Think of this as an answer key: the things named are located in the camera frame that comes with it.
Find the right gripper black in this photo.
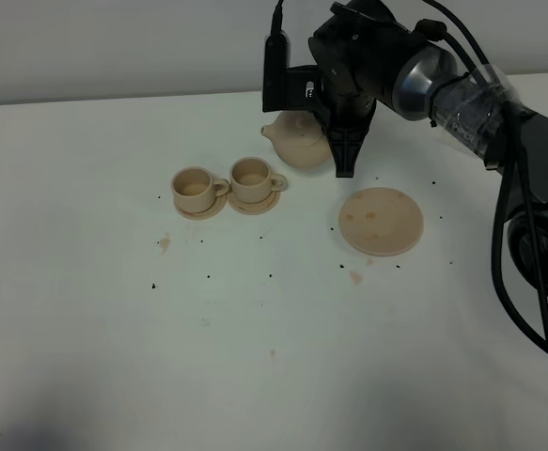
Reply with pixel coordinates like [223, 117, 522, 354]
[308, 2, 427, 178]

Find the beige ceramic teapot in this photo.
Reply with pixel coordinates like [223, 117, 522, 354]
[260, 111, 333, 171]

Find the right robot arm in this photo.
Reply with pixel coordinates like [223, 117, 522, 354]
[308, 1, 548, 295]

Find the large beige teapot saucer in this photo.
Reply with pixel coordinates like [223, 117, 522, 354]
[338, 187, 424, 257]

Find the right beige teacup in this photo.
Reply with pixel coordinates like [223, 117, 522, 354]
[229, 157, 289, 204]

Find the beige teacup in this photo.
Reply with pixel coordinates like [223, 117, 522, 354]
[171, 166, 229, 213]
[229, 157, 289, 204]

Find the right beige cup saucer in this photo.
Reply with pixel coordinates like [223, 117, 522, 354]
[227, 192, 280, 215]

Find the beige cup saucer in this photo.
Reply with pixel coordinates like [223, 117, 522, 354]
[175, 194, 227, 221]
[227, 192, 280, 215]

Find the left beige cup saucer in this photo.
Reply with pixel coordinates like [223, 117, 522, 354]
[175, 194, 227, 221]

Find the left beige teacup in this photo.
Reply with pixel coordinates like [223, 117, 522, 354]
[171, 166, 229, 213]

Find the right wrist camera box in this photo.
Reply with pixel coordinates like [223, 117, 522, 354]
[262, 31, 331, 129]

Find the black camera cable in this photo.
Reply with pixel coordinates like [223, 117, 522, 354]
[271, 0, 548, 451]

